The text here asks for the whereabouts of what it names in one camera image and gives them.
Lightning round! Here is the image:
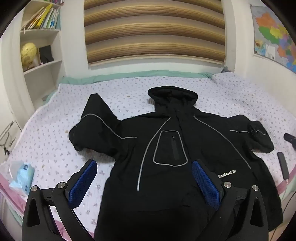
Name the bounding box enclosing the colourful wall map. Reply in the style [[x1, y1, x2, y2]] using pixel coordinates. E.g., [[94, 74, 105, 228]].
[[250, 6, 296, 75]]

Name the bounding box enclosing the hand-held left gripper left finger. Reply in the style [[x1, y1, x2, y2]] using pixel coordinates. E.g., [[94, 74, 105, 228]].
[[21, 159, 97, 241]]

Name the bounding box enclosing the white bookshelf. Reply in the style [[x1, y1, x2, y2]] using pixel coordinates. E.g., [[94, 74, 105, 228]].
[[20, 0, 64, 109]]

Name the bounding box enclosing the row of books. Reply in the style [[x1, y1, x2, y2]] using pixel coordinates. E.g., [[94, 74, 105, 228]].
[[22, 0, 62, 30]]

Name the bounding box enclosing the brown striped window blind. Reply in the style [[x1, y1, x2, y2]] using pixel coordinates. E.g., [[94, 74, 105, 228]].
[[83, 0, 226, 67]]

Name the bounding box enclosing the blue tissue pack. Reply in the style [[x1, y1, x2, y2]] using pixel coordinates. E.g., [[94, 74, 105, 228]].
[[9, 162, 35, 195]]

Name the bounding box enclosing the white drawing poster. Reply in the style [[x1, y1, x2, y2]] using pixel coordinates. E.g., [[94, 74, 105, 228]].
[[0, 120, 22, 160]]

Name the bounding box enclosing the yellow globe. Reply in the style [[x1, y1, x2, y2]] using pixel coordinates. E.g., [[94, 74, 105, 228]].
[[21, 42, 37, 70]]

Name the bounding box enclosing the black hooded jacket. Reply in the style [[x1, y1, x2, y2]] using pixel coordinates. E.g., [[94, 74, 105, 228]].
[[69, 86, 283, 241]]

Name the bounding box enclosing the mint green blanket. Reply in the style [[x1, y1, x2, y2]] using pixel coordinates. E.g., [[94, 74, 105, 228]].
[[44, 71, 214, 102]]

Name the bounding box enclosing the black box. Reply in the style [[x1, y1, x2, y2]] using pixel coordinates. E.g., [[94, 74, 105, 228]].
[[38, 45, 55, 64]]

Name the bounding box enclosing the floral white bed sheet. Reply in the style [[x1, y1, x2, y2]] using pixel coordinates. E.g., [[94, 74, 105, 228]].
[[0, 74, 296, 232]]

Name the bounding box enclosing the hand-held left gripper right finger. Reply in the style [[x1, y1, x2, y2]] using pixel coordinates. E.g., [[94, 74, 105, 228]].
[[192, 160, 269, 241]]

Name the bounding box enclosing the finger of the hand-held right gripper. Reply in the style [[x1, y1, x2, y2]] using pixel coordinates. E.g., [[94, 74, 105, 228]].
[[284, 133, 296, 146], [277, 152, 289, 182]]

